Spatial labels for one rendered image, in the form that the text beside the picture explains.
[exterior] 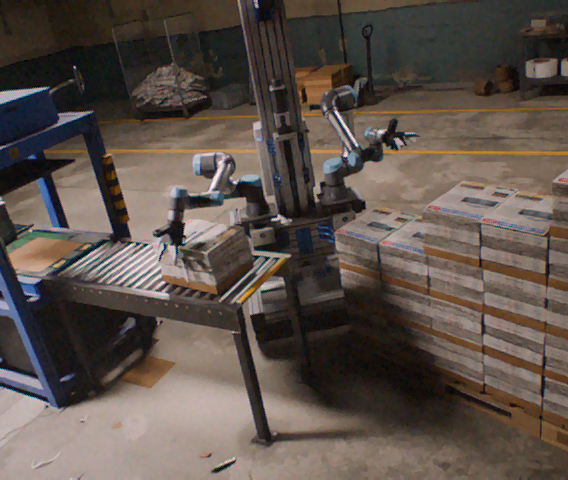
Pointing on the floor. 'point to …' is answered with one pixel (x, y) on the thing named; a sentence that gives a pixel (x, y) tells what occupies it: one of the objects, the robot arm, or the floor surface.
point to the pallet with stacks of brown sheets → (310, 91)
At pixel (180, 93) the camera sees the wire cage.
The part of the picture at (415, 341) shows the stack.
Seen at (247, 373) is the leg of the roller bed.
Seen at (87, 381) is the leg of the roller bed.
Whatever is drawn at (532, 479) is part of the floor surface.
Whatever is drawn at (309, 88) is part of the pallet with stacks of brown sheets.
